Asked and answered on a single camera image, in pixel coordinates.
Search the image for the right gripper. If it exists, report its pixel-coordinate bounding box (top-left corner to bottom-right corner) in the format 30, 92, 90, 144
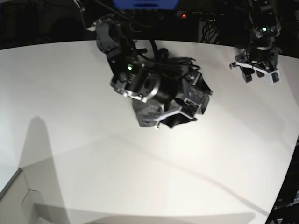
110, 65, 203, 128

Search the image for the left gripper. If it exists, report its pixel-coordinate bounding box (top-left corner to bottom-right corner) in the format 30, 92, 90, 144
229, 38, 280, 84

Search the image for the grey t-shirt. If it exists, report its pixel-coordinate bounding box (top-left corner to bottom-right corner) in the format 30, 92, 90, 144
132, 57, 214, 129

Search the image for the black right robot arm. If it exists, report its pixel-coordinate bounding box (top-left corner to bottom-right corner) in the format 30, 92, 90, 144
87, 10, 209, 128

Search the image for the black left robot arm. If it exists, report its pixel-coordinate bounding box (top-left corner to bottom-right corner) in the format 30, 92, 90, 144
229, 0, 281, 84

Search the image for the black power strip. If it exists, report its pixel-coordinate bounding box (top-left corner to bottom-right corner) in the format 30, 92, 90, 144
175, 11, 224, 21

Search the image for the blue box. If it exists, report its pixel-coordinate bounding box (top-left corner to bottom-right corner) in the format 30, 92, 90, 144
113, 0, 179, 10

